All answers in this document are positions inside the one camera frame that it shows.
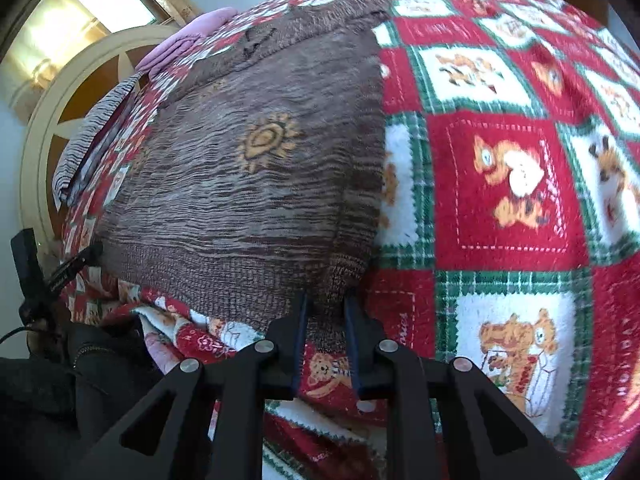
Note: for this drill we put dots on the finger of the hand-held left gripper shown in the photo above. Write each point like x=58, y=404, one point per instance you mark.
x=75, y=267

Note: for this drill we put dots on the wide yellow curtain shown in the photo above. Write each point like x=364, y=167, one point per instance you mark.
x=45, y=45

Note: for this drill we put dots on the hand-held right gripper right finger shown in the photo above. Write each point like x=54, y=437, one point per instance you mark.
x=353, y=347

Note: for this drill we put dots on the striped pillow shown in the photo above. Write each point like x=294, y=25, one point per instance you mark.
x=85, y=145

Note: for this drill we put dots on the person's dark jacket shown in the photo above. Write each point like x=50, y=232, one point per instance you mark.
x=60, y=410

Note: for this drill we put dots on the brown knitted sun-pattern sweater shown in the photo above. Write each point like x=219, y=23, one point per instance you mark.
x=250, y=210

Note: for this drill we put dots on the cream and brown headboard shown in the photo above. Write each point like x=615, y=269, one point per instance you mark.
x=35, y=160

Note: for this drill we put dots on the red checked printed blanket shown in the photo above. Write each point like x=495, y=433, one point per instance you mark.
x=500, y=185

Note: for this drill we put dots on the folded purple quilt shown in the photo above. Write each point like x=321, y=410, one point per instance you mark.
x=190, y=35

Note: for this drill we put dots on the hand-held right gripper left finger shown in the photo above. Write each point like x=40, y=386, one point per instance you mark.
x=300, y=342

